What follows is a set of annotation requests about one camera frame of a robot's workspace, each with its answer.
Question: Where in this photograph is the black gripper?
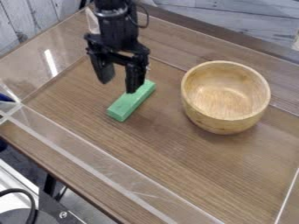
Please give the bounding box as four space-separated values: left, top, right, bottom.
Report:
85 8 150 94

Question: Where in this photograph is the green rectangular block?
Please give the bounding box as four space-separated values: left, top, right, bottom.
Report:
107 80 157 122

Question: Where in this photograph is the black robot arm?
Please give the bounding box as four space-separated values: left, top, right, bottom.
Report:
85 0 150 94

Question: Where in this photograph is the brown wooden bowl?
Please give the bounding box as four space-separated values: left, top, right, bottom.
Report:
181 60 272 135

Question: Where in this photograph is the blue object at left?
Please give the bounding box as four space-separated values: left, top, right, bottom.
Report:
0 93 15 102

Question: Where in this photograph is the black table leg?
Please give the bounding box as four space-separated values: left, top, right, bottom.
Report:
43 174 58 197

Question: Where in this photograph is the clear acrylic corner bracket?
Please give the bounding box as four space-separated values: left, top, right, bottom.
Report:
86 7 101 34

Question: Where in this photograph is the clear acrylic front wall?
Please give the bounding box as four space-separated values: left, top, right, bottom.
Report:
0 85 225 224

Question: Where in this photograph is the black metal base plate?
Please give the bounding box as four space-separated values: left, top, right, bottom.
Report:
35 191 87 224

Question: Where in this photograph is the black cable loop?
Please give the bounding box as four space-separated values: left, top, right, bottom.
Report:
0 187 39 224

